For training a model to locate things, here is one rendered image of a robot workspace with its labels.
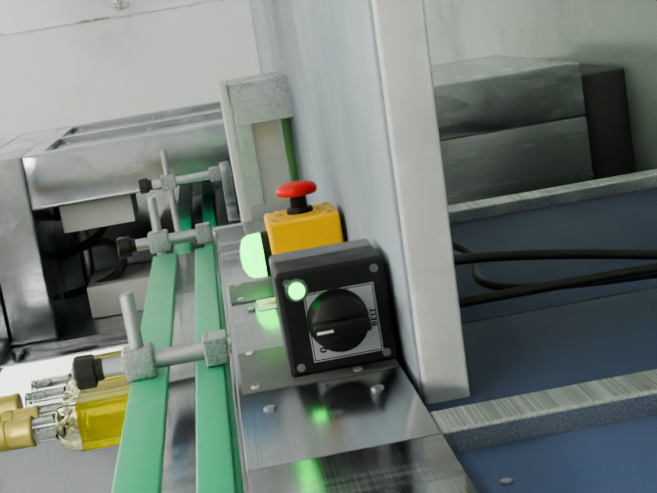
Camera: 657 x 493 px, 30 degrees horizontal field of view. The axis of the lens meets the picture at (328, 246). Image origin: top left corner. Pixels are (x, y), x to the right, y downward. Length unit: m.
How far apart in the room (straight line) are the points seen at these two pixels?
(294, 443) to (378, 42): 0.26
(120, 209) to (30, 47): 2.72
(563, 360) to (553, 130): 1.67
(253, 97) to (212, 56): 3.56
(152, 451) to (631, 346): 0.36
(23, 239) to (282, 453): 1.79
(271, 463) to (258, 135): 0.95
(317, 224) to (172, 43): 4.06
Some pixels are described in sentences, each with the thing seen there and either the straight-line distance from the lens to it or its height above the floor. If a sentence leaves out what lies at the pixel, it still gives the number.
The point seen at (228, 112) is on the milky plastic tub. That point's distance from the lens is 1.65.
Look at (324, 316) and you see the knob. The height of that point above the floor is 0.81.
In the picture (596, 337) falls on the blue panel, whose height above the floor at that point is 0.60.
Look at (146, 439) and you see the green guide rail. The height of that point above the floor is 0.95.
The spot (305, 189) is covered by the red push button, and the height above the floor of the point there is 0.78.
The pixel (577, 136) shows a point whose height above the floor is 0.12.
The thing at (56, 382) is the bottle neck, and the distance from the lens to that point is 1.60.
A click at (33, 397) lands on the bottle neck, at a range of 1.55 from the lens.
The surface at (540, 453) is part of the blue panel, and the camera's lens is 0.76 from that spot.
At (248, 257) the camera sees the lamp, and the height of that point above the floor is 0.85.
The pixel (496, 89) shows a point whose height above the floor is 0.28.
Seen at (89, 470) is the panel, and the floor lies 1.10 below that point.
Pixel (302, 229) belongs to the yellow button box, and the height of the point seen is 0.79.
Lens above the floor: 0.86
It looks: 4 degrees down
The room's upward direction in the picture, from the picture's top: 100 degrees counter-clockwise
